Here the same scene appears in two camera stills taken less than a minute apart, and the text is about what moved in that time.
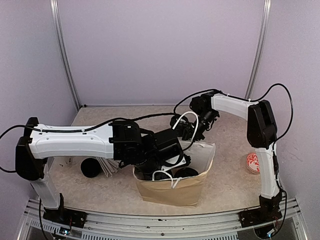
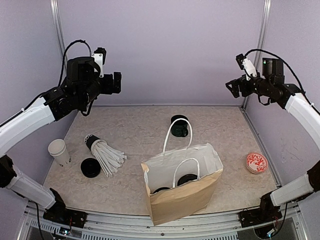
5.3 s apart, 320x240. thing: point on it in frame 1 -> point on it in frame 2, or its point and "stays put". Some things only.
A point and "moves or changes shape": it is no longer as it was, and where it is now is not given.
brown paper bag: x=183 y=192 moves or changes shape
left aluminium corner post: x=54 y=4 stays put
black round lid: x=90 y=167 stays put
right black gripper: x=198 y=135 -> x=236 y=82
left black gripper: x=164 y=178 -> x=109 y=88
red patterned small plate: x=252 y=163 stays put
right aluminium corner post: x=260 y=48 stays put
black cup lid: x=184 y=172 -> x=186 y=177
